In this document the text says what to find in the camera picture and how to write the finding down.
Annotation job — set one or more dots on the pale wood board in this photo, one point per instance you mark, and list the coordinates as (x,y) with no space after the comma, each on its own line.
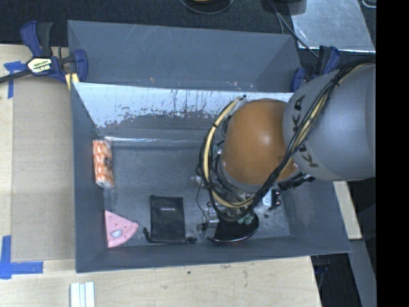
(41,171)

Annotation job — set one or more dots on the orange and white patterned roll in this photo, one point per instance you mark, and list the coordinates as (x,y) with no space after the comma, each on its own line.
(103,163)

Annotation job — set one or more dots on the grey metal bin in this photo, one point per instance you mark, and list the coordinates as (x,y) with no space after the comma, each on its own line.
(166,59)

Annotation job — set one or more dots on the pink wedge toy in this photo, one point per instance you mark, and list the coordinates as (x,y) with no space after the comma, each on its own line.
(117,229)

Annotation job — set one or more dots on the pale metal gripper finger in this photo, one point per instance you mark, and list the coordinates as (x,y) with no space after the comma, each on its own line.
(209,226)
(212,237)

